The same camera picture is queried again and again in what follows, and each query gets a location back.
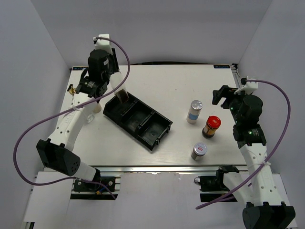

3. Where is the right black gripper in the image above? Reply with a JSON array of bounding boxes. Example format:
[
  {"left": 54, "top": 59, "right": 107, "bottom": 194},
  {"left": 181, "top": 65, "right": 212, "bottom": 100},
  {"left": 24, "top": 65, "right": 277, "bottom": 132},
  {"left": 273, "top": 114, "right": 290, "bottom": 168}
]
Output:
[{"left": 212, "top": 85, "right": 250, "bottom": 125}]

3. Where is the dark sauce glass bottle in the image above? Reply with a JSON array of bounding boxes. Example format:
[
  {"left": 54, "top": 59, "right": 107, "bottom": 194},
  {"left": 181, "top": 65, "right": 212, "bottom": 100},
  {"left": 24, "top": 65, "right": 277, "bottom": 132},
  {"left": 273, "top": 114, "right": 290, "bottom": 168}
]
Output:
[{"left": 110, "top": 71, "right": 129, "bottom": 104}]

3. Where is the clear oil glass bottle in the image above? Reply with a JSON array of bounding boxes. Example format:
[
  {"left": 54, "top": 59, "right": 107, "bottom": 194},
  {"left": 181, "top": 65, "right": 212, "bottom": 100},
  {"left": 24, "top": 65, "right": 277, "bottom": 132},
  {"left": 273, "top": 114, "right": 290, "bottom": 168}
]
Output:
[{"left": 67, "top": 83, "right": 96, "bottom": 124}]

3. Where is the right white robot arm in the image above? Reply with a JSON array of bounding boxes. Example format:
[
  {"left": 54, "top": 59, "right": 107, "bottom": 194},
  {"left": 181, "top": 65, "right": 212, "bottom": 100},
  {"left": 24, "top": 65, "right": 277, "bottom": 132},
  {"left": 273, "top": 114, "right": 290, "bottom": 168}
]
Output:
[{"left": 212, "top": 85, "right": 295, "bottom": 229}]

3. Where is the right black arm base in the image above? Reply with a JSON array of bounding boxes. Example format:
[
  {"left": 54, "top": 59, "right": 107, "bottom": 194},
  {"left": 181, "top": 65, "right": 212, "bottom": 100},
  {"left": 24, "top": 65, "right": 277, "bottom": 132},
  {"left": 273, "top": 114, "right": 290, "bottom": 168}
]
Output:
[{"left": 193, "top": 166, "right": 239, "bottom": 203}]

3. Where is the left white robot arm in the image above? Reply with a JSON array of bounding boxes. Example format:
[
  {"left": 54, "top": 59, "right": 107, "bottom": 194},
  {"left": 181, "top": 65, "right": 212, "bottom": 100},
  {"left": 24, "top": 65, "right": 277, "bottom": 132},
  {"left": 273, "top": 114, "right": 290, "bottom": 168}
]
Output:
[{"left": 36, "top": 48, "right": 119, "bottom": 190}]

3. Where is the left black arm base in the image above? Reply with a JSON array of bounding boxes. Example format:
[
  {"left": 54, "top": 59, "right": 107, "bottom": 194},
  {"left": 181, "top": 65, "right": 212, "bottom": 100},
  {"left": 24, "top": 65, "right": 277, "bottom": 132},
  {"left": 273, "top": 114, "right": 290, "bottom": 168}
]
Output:
[{"left": 70, "top": 173, "right": 121, "bottom": 200}]

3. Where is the white blue-label shaker bottle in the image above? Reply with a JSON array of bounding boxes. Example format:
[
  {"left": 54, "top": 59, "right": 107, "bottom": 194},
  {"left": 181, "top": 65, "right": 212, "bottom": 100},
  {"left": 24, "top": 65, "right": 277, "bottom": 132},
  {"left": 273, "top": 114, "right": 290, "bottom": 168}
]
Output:
[{"left": 186, "top": 100, "right": 203, "bottom": 124}]

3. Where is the left blue logo sticker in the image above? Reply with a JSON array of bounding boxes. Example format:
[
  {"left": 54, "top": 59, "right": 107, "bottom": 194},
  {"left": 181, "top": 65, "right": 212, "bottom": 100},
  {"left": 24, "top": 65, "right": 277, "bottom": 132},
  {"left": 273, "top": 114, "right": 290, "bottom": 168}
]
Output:
[{"left": 71, "top": 66, "right": 88, "bottom": 71}]

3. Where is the blue logo sticker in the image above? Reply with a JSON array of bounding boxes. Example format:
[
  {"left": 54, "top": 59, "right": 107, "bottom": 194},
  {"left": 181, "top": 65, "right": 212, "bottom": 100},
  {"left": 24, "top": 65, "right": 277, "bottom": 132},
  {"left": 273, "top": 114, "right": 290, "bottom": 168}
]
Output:
[
  {"left": 71, "top": 66, "right": 88, "bottom": 71},
  {"left": 213, "top": 64, "right": 231, "bottom": 69}
]

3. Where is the red-lid dark sauce jar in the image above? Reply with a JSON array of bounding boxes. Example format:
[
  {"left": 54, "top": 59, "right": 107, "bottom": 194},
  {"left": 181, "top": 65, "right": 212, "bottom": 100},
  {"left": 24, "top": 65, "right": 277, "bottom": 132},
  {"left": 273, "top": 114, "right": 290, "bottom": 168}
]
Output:
[{"left": 202, "top": 115, "right": 221, "bottom": 138}]

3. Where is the right blue logo sticker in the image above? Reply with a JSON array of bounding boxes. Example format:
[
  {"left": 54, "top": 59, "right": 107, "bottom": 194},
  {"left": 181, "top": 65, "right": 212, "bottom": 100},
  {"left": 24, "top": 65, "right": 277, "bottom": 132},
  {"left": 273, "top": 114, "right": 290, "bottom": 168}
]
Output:
[{"left": 213, "top": 64, "right": 231, "bottom": 69}]

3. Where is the silver-lid clear shaker jar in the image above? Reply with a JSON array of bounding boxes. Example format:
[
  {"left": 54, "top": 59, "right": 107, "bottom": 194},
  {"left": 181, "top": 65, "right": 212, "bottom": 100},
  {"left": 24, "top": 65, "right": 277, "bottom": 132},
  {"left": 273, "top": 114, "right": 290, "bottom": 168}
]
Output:
[{"left": 92, "top": 104, "right": 102, "bottom": 114}]

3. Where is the small silver-lid spice jar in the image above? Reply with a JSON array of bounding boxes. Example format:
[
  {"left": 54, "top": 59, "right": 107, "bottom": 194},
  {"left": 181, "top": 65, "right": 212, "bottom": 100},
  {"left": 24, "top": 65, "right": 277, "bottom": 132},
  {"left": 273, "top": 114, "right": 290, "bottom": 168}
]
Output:
[{"left": 191, "top": 142, "right": 208, "bottom": 160}]

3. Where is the black three-compartment tray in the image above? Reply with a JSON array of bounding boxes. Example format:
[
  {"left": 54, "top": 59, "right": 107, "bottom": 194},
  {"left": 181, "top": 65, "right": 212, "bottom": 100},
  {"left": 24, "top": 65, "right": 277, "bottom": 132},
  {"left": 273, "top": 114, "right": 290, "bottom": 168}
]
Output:
[{"left": 103, "top": 93, "right": 173, "bottom": 151}]

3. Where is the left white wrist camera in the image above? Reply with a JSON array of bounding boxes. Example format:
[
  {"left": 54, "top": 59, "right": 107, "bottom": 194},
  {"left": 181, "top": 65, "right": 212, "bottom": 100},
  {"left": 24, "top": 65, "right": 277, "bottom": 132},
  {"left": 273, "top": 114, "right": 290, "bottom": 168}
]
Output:
[{"left": 93, "top": 34, "right": 112, "bottom": 55}]

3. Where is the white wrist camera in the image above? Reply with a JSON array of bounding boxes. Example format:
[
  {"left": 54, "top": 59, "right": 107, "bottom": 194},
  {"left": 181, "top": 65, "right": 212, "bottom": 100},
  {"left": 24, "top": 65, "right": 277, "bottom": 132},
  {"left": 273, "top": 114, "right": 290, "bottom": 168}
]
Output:
[
  {"left": 93, "top": 34, "right": 112, "bottom": 55},
  {"left": 234, "top": 76, "right": 258, "bottom": 95}
]

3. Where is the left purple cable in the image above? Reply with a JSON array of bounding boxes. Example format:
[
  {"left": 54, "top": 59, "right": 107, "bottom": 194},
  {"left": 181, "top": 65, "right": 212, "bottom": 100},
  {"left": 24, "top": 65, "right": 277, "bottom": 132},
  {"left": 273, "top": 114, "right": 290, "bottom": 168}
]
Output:
[{"left": 13, "top": 35, "right": 131, "bottom": 200}]

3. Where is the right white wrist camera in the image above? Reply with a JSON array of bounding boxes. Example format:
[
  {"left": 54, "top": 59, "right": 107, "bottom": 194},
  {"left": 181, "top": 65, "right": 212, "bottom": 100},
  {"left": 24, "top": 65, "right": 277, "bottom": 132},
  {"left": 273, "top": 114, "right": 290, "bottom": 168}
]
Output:
[{"left": 234, "top": 76, "right": 258, "bottom": 95}]

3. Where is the aluminium front rail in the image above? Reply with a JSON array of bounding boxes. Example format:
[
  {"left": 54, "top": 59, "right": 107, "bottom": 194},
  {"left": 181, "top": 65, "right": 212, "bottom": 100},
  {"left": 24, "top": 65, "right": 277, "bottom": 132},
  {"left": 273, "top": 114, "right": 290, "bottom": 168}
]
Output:
[{"left": 90, "top": 165, "right": 248, "bottom": 174}]

